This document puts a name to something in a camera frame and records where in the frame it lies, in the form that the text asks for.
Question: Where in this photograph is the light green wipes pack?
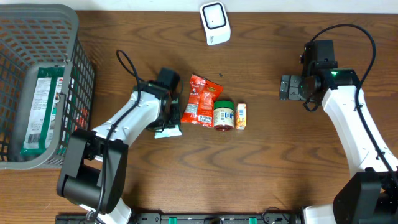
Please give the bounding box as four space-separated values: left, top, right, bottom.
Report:
154 98 183 139

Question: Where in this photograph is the red snack bag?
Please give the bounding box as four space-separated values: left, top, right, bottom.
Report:
181 75 223 128

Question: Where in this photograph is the small orange box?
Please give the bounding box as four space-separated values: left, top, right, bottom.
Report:
235 103 247 130

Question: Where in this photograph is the green lid jar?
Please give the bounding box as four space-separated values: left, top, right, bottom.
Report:
213 100 234 131

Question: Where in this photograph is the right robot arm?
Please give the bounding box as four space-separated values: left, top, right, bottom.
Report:
279 40 397 223

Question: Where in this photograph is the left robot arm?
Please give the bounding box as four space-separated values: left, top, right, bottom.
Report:
57 68 180 223

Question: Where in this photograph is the white barcode scanner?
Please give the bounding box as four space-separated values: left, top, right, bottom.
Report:
200 1 231 45

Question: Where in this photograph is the grey plastic mesh basket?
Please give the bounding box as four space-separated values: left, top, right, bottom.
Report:
1 4 95 170

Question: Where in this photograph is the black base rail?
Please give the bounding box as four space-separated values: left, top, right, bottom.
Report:
55 212 307 224

